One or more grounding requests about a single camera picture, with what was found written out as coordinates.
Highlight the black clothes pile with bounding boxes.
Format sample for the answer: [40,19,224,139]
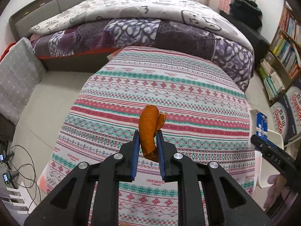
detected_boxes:
[229,0,262,30]

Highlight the wooden bookshelf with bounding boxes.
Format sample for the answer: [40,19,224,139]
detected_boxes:
[257,0,301,106]

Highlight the orange bed sheet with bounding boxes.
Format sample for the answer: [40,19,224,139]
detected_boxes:
[36,47,123,59]

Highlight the person's right hand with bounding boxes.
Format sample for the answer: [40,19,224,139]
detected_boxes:
[263,174,295,210]

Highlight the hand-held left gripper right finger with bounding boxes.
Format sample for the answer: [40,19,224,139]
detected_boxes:
[156,130,274,226]

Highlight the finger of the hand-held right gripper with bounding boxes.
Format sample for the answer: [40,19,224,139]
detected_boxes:
[250,135,301,177]

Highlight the white leaf-print bin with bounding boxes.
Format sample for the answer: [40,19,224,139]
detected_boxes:
[254,129,285,189]

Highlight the white slatted rack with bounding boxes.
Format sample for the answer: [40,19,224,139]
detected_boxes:
[0,181,36,213]

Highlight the rows of shelved books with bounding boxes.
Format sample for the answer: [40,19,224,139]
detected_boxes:
[260,7,301,100]

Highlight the striped patterned tablecloth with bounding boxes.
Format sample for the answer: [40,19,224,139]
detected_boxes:
[39,46,255,226]

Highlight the grey upholstered bed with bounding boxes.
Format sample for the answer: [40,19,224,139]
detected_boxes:
[8,0,255,93]

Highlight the purple patterned bedspread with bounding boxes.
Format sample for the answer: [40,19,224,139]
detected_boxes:
[30,18,255,93]

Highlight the grey checked cushion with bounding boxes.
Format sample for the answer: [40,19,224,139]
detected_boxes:
[0,37,46,125]

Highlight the orange peel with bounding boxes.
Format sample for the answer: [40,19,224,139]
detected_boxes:
[138,105,167,162]

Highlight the black bench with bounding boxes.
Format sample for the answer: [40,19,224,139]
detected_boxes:
[221,12,271,64]

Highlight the white cat-print quilt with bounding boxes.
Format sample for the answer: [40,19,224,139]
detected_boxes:
[28,0,254,54]

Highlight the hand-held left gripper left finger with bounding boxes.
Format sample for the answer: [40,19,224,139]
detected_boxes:
[24,130,141,226]

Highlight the black cable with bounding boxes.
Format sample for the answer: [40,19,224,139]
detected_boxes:
[9,145,41,208]

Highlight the blue and white carton box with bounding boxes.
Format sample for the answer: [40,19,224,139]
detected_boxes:
[250,109,269,139]

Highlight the red cloth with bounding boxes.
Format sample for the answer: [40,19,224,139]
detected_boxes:
[0,43,17,62]

